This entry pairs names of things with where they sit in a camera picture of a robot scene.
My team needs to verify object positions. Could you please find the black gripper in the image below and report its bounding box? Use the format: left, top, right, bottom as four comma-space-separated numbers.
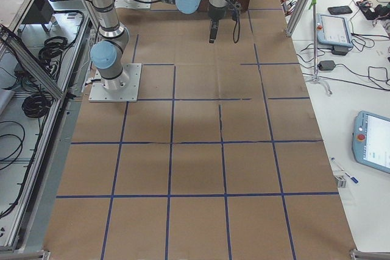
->
208, 0, 226, 43

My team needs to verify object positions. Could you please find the black power adapter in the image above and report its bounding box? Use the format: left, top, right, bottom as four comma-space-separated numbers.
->
317, 60, 336, 71

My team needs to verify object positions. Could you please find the blue teach pendant far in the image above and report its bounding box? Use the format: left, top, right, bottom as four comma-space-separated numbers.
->
316, 13, 353, 48

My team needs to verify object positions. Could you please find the blue teach pendant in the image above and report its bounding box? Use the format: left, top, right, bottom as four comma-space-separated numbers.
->
316, 13, 353, 48
352, 111, 389, 173

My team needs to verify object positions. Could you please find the black smartphone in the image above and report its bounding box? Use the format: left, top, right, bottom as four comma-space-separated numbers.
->
327, 5, 352, 15

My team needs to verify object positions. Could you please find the brown paper table cover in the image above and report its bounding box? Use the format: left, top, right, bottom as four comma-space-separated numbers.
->
44, 0, 355, 259

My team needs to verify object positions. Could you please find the blue teach pendant near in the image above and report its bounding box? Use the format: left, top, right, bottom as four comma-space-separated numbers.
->
352, 111, 389, 173

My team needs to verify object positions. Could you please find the blue white pen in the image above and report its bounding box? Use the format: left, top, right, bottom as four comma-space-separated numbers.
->
331, 157, 359, 184

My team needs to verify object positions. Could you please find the green handled grabber tool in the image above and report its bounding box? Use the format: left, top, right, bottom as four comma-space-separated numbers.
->
305, 0, 333, 96

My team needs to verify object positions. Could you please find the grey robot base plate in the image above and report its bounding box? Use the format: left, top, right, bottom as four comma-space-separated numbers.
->
88, 63, 142, 102

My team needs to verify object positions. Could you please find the coiled black cable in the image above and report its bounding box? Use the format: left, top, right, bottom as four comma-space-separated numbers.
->
21, 91, 49, 119

